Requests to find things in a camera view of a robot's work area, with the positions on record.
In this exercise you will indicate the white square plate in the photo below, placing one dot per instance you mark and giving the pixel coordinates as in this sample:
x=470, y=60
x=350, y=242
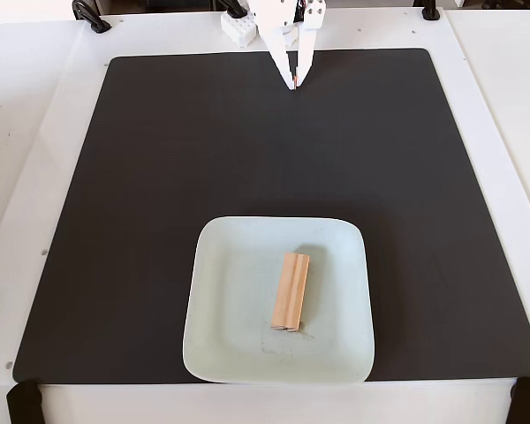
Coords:
x=229, y=287

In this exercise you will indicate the black rectangular mat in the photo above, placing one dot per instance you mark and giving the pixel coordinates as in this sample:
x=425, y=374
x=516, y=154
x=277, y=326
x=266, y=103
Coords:
x=380, y=154

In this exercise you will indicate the white studded robot base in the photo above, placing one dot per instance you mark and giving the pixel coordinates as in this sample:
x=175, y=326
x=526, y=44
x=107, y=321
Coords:
x=240, y=28

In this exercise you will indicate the grooved wooden block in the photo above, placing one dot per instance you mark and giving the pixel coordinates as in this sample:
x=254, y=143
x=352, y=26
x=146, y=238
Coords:
x=290, y=291

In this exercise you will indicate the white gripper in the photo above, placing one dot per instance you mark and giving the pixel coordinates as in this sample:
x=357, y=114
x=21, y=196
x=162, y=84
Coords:
x=275, y=26

